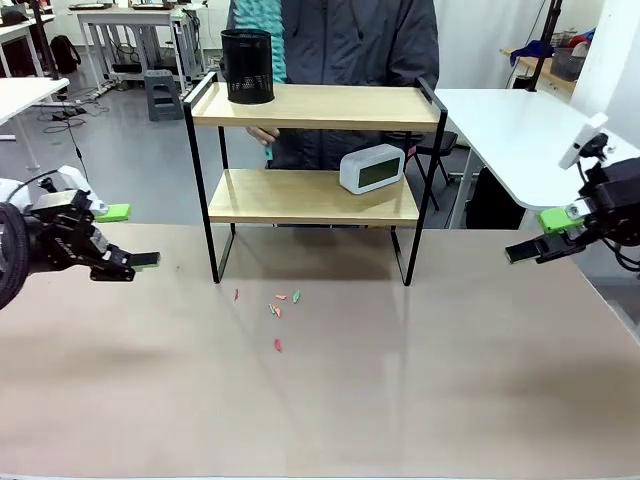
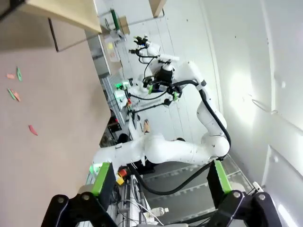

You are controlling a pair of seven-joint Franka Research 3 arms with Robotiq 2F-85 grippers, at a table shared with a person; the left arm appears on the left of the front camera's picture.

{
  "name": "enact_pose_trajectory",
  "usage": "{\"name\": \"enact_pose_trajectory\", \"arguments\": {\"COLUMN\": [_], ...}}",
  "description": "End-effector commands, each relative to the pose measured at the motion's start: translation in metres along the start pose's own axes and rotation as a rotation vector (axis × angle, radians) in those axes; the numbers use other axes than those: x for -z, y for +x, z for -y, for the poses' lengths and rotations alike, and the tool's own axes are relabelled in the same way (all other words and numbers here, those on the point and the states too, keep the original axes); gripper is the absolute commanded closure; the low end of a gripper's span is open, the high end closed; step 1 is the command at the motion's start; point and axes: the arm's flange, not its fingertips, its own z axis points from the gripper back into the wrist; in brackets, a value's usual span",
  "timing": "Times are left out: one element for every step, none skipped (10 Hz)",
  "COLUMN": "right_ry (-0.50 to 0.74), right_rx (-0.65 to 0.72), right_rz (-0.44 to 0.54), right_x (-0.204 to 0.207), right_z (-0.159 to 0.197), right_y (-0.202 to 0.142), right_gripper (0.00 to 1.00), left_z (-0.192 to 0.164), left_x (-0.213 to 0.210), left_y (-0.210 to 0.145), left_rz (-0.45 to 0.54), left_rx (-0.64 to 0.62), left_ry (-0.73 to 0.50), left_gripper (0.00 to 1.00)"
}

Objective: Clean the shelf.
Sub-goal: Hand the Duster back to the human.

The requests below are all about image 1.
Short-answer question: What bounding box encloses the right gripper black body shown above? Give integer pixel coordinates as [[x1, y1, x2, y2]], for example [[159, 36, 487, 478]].
[[577, 156, 640, 247]]

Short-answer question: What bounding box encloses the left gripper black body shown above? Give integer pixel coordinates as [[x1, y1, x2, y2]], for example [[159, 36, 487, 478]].
[[26, 189, 109, 275]]

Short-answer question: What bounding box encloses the white digital alarm clock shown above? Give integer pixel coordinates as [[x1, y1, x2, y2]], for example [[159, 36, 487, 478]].
[[339, 143, 407, 196]]

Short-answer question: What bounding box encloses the black mesh pen holder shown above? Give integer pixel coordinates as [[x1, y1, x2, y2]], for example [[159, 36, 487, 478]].
[[220, 28, 277, 106]]

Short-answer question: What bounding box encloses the teal microfiber duster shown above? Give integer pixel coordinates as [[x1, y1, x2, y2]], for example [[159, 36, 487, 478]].
[[233, 0, 288, 170]]

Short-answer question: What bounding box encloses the black metal wooden two-tier shelf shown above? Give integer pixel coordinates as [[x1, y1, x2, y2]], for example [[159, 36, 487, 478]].
[[182, 71, 449, 288]]

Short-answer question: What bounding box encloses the person's right hand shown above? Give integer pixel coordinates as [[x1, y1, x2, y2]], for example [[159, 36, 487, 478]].
[[245, 125, 282, 148]]

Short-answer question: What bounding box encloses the large white table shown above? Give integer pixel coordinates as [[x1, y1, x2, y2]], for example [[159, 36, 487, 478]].
[[432, 88, 640, 231]]

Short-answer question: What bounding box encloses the grey plastic step stool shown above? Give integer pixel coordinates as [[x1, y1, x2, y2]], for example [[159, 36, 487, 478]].
[[143, 69, 185, 123]]

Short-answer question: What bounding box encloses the black folding chair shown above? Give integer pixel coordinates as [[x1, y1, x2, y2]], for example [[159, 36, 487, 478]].
[[412, 130, 460, 212]]

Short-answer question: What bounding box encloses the white table with thin leg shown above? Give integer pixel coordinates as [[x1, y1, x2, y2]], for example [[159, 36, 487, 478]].
[[0, 77, 71, 172]]

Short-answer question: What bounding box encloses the wooden workbench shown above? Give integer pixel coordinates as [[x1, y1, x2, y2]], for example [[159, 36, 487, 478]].
[[499, 47, 577, 94]]

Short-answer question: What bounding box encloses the black backpack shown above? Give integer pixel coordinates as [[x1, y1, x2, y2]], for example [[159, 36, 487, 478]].
[[49, 34, 82, 75]]

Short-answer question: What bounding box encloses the blue cloth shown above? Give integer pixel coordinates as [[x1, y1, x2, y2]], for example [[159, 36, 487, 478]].
[[509, 39, 555, 66]]

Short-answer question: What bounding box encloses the black tripod stand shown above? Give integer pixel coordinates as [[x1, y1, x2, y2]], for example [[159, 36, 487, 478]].
[[527, 0, 564, 94]]

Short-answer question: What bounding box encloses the black stand pole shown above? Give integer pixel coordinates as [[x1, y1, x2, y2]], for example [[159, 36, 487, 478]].
[[30, 0, 62, 82]]

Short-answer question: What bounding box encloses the white desk with dark clutter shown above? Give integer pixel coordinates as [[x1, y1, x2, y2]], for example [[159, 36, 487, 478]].
[[0, 8, 57, 80]]

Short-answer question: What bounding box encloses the person in dark grey jacket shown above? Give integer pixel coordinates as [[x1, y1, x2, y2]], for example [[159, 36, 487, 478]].
[[225, 0, 441, 172]]

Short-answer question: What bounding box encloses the black corrugated cable sleeve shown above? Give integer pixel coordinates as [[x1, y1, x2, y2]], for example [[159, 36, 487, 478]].
[[0, 201, 32, 311]]

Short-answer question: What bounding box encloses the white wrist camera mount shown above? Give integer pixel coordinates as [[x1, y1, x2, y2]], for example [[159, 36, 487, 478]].
[[558, 113, 618, 170], [29, 166, 109, 214]]

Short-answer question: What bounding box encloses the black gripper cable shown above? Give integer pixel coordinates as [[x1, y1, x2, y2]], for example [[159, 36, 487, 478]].
[[602, 234, 640, 274]]

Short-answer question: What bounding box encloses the black floor cable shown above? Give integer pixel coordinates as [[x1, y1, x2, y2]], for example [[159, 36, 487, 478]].
[[43, 112, 94, 182]]

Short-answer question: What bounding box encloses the grey wire basket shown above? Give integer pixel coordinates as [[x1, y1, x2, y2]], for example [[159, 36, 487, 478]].
[[551, 46, 587, 82]]

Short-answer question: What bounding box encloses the white desk with metal frame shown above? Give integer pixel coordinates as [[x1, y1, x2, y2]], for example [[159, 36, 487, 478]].
[[68, 1, 207, 97]]

